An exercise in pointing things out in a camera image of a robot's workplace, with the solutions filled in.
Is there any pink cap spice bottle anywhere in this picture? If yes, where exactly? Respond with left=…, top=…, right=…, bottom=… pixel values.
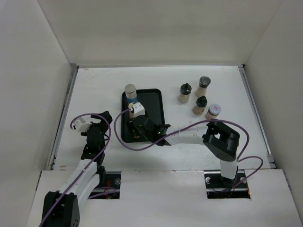
left=133, top=129, right=141, bottom=139

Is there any tall blue label bottle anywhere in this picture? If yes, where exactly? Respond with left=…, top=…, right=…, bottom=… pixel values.
left=125, top=84, right=138, bottom=104

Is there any black knob cap bottle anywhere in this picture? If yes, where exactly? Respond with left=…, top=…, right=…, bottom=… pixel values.
left=178, top=83, right=192, bottom=103

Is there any yellow cap spice bottle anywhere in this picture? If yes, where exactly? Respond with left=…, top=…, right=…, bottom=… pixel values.
left=128, top=102, right=136, bottom=119

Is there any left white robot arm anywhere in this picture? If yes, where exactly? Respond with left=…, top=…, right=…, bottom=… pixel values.
left=40, top=111, right=113, bottom=227

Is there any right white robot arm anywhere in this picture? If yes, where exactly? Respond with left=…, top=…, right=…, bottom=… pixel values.
left=129, top=115, right=240, bottom=187

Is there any black rectangular plastic tray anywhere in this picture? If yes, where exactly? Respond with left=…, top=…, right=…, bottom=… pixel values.
left=121, top=88, right=165, bottom=143

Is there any white lid red label jar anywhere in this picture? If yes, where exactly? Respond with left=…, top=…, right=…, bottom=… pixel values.
left=205, top=104, right=221, bottom=120

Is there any black flat cap bottle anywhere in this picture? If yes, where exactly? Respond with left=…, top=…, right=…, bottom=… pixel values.
left=195, top=76, right=211, bottom=97

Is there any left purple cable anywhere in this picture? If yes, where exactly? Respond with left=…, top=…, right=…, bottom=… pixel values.
left=39, top=113, right=118, bottom=227

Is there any purple cable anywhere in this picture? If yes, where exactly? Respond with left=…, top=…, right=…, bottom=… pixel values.
left=39, top=113, right=118, bottom=227
left=114, top=107, right=265, bottom=190

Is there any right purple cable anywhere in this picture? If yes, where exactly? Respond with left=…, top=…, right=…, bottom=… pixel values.
left=114, top=107, right=265, bottom=190

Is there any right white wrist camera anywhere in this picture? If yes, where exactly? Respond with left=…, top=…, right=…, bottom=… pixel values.
left=134, top=102, right=145, bottom=118

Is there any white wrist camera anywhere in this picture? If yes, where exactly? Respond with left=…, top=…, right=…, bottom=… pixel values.
left=72, top=117, right=91, bottom=133
left=134, top=102, right=145, bottom=118

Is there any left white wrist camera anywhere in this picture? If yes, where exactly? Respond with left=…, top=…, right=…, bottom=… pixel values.
left=72, top=117, right=91, bottom=133

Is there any left aluminium table rail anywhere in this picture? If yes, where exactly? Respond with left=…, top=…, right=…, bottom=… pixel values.
left=45, top=63, right=79, bottom=170

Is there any aluminium table rail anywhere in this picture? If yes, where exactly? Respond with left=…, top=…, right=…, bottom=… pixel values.
left=238, top=65, right=276, bottom=169
left=45, top=63, right=79, bottom=170

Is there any right aluminium table rail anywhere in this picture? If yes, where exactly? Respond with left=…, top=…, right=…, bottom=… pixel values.
left=238, top=65, right=276, bottom=169

